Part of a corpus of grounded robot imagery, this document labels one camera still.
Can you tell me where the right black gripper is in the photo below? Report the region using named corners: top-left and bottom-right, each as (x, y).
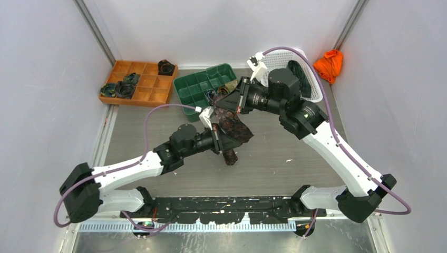
top-left (216, 76), bottom-right (285, 115)

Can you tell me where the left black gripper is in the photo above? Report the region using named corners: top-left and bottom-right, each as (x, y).
top-left (181, 123), bottom-right (240, 158)

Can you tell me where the brown paisley tie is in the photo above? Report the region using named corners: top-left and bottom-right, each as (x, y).
top-left (215, 107), bottom-right (254, 144)

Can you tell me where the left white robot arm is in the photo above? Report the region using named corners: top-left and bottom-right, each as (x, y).
top-left (54, 123), bottom-right (242, 223)

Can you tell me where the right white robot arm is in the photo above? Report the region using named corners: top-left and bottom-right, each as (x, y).
top-left (216, 69), bottom-right (397, 223)

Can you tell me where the rolled olive gold tie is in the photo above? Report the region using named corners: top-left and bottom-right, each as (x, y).
top-left (225, 79), bottom-right (238, 92)

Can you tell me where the rolled orange brown tie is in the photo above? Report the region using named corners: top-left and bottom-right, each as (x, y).
top-left (216, 85), bottom-right (231, 100)

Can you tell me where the rolled colourful striped tie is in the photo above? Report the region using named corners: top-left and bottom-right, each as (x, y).
top-left (204, 89), bottom-right (218, 106)

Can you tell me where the green compartment tray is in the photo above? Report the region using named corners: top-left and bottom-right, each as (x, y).
top-left (173, 63), bottom-right (237, 108)

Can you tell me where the white plastic basket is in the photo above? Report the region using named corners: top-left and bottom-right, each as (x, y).
top-left (260, 50), bottom-right (323, 103)

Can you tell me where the dark green tie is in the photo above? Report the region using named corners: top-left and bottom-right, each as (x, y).
top-left (287, 60), bottom-right (312, 99)

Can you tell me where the rolled black tie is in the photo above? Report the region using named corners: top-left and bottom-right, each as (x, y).
top-left (158, 60), bottom-right (176, 76)

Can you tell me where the orange compartment tray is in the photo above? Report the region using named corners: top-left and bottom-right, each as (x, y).
top-left (99, 60), bottom-right (178, 107)

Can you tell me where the orange cloth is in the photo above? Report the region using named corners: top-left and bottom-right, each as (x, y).
top-left (313, 50), bottom-right (344, 85)

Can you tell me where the rolled green patterned tie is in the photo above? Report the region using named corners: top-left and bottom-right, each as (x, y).
top-left (123, 72), bottom-right (140, 86)

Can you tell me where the rolled dark grey tie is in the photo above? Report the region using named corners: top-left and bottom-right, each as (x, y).
top-left (114, 81), bottom-right (136, 99)

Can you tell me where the rolled blue green tie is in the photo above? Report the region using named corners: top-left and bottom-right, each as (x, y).
top-left (100, 83), bottom-right (116, 98)

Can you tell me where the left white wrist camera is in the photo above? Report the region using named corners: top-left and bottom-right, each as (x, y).
top-left (195, 106), bottom-right (214, 129)

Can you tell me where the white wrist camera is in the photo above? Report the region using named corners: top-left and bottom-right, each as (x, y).
top-left (195, 106), bottom-right (214, 129)
top-left (247, 52), bottom-right (268, 81)

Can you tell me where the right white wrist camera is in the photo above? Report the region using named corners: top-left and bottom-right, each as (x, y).
top-left (247, 52), bottom-right (268, 81)

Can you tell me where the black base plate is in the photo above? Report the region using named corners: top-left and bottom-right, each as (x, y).
top-left (118, 196), bottom-right (327, 225)

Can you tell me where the aluminium front rail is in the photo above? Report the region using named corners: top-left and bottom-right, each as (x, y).
top-left (66, 198), bottom-right (381, 232)

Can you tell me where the right aluminium corner post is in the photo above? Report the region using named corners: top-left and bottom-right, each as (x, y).
top-left (333, 0), bottom-right (369, 51)

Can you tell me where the aluminium corner post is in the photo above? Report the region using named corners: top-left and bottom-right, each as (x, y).
top-left (333, 0), bottom-right (369, 51)
top-left (73, 0), bottom-right (115, 66)

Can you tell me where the left aluminium corner post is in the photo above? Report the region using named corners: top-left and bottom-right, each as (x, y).
top-left (73, 0), bottom-right (115, 66)

